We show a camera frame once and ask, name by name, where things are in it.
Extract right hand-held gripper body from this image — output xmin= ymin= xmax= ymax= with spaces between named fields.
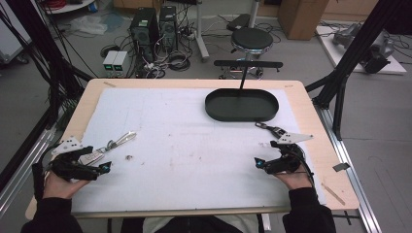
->
xmin=263 ymin=132 xmax=315 ymax=176

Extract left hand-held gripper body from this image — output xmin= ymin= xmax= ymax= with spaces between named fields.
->
xmin=48 ymin=135 xmax=100 ymax=183

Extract silver car key with strap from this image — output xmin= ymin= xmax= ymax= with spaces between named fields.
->
xmin=78 ymin=130 xmax=138 ymax=166

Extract black keychain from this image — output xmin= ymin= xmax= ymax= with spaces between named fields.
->
xmin=255 ymin=121 xmax=287 ymax=139

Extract black tray stand with crossbar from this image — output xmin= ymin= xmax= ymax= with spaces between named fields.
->
xmin=204 ymin=59 xmax=284 ymax=123

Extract person's right hand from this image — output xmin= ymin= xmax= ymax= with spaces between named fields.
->
xmin=273 ymin=168 xmax=314 ymax=191

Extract person's left hand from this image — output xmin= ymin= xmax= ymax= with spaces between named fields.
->
xmin=43 ymin=169 xmax=90 ymax=200

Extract wooden table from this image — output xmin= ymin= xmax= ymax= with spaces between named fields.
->
xmin=24 ymin=78 xmax=361 ymax=221

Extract grey tape piece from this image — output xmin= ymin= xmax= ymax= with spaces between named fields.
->
xmin=332 ymin=162 xmax=352 ymax=173

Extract thin wooden stick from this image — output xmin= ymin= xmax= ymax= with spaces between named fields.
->
xmin=321 ymin=183 xmax=347 ymax=207

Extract white table mat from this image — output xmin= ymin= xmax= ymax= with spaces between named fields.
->
xmin=70 ymin=86 xmax=326 ymax=215

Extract white power supply box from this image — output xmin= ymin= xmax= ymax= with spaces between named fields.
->
xmin=102 ymin=50 xmax=120 ymax=79
xmin=112 ymin=50 xmax=129 ymax=79

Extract person's torso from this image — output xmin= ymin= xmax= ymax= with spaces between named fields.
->
xmin=120 ymin=214 xmax=260 ymax=233

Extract black round stool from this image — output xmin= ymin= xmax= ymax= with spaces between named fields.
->
xmin=219 ymin=26 xmax=275 ymax=81

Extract white floor board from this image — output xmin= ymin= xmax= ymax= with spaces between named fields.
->
xmin=315 ymin=24 xmax=408 ymax=76

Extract clear plastic bag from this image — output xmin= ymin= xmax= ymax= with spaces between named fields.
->
xmin=68 ymin=14 xmax=109 ymax=36

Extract black flat pad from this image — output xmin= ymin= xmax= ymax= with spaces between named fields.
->
xmin=225 ymin=13 xmax=253 ymax=32

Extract large black computer tower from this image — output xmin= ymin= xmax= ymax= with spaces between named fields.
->
xmin=129 ymin=7 xmax=160 ymax=64

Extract white desk leg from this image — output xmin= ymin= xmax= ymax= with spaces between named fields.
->
xmin=193 ymin=0 xmax=212 ymax=63

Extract grey robot device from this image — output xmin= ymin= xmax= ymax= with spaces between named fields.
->
xmin=332 ymin=22 xmax=396 ymax=75

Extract white round table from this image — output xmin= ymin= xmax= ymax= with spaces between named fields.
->
xmin=41 ymin=0 xmax=95 ymax=16

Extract small black computer tower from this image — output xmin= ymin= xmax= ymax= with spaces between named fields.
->
xmin=158 ymin=5 xmax=179 ymax=52

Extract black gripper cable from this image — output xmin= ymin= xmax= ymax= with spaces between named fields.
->
xmin=288 ymin=145 xmax=316 ymax=189

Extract black gripper strap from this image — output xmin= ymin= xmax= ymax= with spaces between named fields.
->
xmin=31 ymin=160 xmax=46 ymax=202

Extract aluminium rail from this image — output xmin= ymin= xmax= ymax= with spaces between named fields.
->
xmin=0 ymin=127 xmax=64 ymax=216
xmin=314 ymin=105 xmax=384 ymax=233

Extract black metal frame strut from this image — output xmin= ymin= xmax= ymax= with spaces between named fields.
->
xmin=305 ymin=0 xmax=412 ymax=141
xmin=0 ymin=0 xmax=95 ymax=195

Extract tangle of floor cables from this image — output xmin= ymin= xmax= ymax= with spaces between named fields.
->
xmin=100 ymin=18 xmax=234 ymax=80

